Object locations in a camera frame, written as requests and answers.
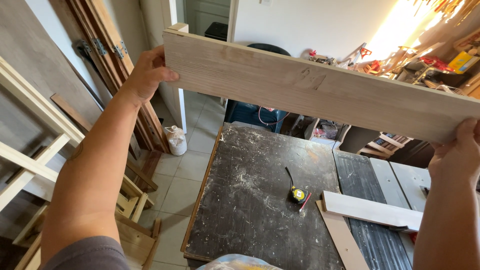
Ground black bin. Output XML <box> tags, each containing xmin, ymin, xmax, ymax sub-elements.
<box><xmin>204</xmin><ymin>22</ymin><xmax>229</xmax><ymax>42</ymax></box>

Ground long light wooden board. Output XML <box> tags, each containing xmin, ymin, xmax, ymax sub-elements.
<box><xmin>163</xmin><ymin>23</ymin><xmax>480</xmax><ymax>145</ymax></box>

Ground pale thin wooden strip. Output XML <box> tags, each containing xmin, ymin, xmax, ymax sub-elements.
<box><xmin>316</xmin><ymin>200</ymin><xmax>370</xmax><ymax>270</ymax></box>

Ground person's grey sleeve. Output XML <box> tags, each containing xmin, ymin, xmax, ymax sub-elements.
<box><xmin>42</xmin><ymin>235</ymin><xmax>131</xmax><ymax>270</ymax></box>

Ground yellow black tape measure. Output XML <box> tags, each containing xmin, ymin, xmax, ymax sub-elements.
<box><xmin>285</xmin><ymin>166</ymin><xmax>309</xmax><ymax>205</ymax></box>

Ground person's left hand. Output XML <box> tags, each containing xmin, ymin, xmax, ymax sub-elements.
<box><xmin>124</xmin><ymin>45</ymin><xmax>180</xmax><ymax>106</ymax></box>

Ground light wooden frame structure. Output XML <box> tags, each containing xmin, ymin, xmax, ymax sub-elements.
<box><xmin>0</xmin><ymin>56</ymin><xmax>162</xmax><ymax>270</ymax></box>

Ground person's right hand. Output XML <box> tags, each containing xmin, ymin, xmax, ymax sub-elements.
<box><xmin>428</xmin><ymin>118</ymin><xmax>480</xmax><ymax>187</ymax></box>

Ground small wooden stool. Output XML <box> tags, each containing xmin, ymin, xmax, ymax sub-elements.
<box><xmin>358</xmin><ymin>131</ymin><xmax>414</xmax><ymax>157</ymax></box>

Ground dark dusty work table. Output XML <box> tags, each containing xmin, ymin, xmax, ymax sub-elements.
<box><xmin>180</xmin><ymin>122</ymin><xmax>346</xmax><ymax>270</ymax></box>

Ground white wooden fence strip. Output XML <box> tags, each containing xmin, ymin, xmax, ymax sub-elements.
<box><xmin>321</xmin><ymin>190</ymin><xmax>424</xmax><ymax>233</ymax></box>

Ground white plastic jug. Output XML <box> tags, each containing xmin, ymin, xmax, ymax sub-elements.
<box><xmin>165</xmin><ymin>125</ymin><xmax>188</xmax><ymax>156</ymax></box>

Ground dark blue plastic chair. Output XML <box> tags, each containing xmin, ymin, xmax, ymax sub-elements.
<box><xmin>224</xmin><ymin>43</ymin><xmax>292</xmax><ymax>134</ymax></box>

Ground grey table saw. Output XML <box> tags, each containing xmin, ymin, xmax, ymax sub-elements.
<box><xmin>332</xmin><ymin>149</ymin><xmax>480</xmax><ymax>270</ymax></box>

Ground red pencil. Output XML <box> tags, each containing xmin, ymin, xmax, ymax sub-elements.
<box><xmin>299</xmin><ymin>192</ymin><xmax>312</xmax><ymax>212</ymax></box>

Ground person's printed shirt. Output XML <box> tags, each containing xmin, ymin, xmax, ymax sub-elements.
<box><xmin>196</xmin><ymin>254</ymin><xmax>284</xmax><ymax>270</ymax></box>

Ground leaning wooden door frames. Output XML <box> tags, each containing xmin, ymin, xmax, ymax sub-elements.
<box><xmin>65</xmin><ymin>0</ymin><xmax>171</xmax><ymax>154</ymax></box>

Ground wooden crate with items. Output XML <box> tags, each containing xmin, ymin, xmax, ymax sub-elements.
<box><xmin>304</xmin><ymin>118</ymin><xmax>352</xmax><ymax>150</ymax></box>

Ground cluttered workbench with tools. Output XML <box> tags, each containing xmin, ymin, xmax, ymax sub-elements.
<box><xmin>308</xmin><ymin>0</ymin><xmax>480</xmax><ymax>99</ymax></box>

